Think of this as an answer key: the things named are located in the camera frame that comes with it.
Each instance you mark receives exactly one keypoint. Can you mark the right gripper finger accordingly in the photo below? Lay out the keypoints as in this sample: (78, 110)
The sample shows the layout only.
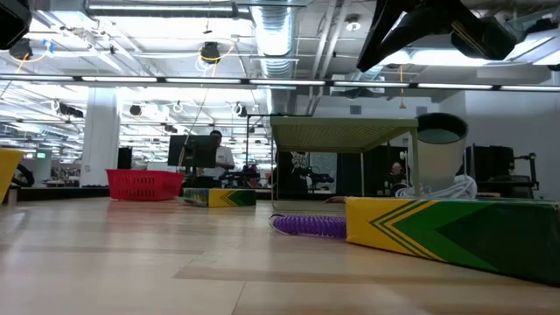
(490, 39)
(402, 26)

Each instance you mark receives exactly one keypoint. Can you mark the green card box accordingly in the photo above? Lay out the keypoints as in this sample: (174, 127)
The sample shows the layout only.
(437, 232)

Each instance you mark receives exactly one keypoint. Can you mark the yellow green crayon box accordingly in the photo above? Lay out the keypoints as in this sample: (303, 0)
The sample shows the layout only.
(227, 198)

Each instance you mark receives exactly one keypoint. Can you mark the red plastic basket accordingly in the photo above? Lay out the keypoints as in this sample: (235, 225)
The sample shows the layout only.
(144, 186)

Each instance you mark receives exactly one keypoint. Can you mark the yellow plastic basket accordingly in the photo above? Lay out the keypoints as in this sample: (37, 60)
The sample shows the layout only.
(9, 175)

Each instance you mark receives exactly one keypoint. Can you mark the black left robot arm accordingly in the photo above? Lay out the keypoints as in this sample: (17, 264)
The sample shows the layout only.
(13, 22)

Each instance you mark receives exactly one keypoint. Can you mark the LED light bar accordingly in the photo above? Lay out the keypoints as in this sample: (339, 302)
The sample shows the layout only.
(306, 83)

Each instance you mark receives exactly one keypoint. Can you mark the green perforated metal shelf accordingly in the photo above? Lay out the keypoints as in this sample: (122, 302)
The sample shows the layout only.
(341, 133)

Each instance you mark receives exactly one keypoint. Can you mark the black equipment stand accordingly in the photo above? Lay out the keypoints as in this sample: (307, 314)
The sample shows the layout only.
(490, 164)

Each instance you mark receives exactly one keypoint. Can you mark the white cylindrical cup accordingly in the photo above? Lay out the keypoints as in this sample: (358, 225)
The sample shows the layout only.
(439, 162)

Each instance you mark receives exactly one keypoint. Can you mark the black ceiling device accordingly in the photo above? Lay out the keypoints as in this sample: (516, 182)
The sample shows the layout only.
(20, 51)
(212, 51)

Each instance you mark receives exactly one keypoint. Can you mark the black background monitor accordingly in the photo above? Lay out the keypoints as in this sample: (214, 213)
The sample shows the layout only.
(197, 151)

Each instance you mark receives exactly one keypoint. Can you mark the black box speaker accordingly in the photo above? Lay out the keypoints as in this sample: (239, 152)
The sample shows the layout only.
(124, 158)

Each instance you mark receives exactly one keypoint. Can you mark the white building column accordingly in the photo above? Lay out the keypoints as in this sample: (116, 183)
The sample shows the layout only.
(100, 140)

